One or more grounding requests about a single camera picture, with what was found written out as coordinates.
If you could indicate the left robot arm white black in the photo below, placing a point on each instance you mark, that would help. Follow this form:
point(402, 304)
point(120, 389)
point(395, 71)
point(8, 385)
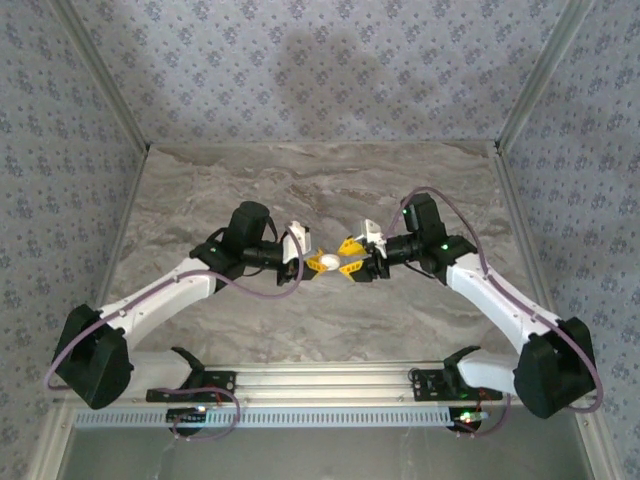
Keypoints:
point(160, 297)

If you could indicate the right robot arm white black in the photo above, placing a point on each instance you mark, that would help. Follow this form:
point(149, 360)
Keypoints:
point(500, 300)

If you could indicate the grey metal panel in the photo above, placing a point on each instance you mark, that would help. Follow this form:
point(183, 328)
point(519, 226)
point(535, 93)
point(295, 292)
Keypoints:
point(320, 455)

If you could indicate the black controller board with LED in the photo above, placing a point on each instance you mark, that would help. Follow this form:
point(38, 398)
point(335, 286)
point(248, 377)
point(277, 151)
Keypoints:
point(467, 417)
point(185, 415)

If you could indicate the aluminium table edge rail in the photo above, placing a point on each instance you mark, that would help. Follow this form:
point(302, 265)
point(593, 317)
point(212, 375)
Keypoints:
point(120, 225)
point(521, 225)

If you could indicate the aluminium mounting rail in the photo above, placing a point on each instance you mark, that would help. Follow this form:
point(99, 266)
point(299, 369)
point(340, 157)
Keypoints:
point(320, 382)

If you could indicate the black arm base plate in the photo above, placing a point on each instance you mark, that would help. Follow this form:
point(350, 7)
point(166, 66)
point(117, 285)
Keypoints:
point(425, 382)
point(220, 382)

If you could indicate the aluminium corner post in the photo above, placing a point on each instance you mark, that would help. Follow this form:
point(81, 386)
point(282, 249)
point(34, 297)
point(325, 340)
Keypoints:
point(540, 75)
point(104, 75)

